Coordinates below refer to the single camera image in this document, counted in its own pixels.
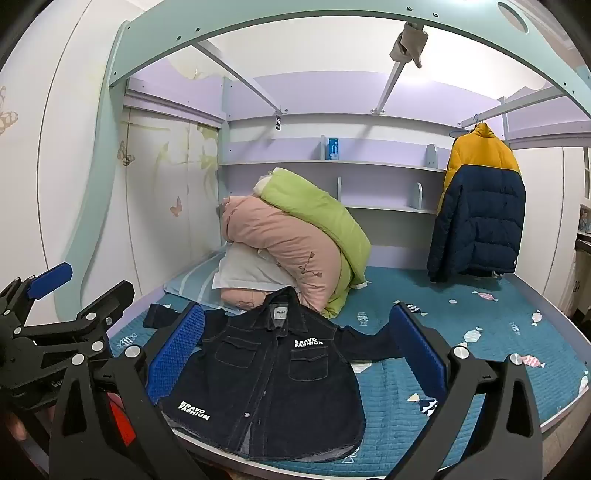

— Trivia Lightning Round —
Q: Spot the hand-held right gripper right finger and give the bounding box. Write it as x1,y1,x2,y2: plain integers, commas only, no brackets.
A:
389,302,543,480

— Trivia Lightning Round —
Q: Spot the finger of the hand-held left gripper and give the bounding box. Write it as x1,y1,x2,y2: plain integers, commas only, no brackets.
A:
0,262,74,324
14,280,136,365

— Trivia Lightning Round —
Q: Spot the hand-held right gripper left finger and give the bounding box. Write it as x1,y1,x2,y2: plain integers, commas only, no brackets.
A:
48,302,208,480

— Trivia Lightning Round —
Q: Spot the dark denim jacket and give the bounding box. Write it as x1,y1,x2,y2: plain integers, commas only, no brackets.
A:
143,286,407,462

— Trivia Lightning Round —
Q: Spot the teal quilted bed mat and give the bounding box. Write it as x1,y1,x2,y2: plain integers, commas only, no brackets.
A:
108,265,589,472

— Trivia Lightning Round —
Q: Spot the light blue striped sheet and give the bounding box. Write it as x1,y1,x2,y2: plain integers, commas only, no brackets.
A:
164,253,232,309

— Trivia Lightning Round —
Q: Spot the white pillow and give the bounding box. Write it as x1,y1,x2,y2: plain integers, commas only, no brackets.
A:
212,242,296,296

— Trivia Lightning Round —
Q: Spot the white butterfly print wardrobe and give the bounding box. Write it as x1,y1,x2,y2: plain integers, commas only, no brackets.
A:
37,104,227,296

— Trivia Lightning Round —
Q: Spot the yellow and navy puffer jacket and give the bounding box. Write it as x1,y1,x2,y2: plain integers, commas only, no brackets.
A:
426,122,527,283

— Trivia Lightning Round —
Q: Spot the pink quilt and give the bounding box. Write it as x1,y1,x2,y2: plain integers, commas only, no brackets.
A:
221,195,345,319

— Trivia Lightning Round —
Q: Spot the green quilt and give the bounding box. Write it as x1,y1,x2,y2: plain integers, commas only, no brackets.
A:
259,167,372,319

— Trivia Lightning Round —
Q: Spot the grey cloth on bar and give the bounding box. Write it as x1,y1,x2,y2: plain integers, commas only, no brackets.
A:
389,21,428,69

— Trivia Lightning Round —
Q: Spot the lilac wall shelf unit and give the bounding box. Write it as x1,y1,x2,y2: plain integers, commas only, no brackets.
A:
124,62,591,268

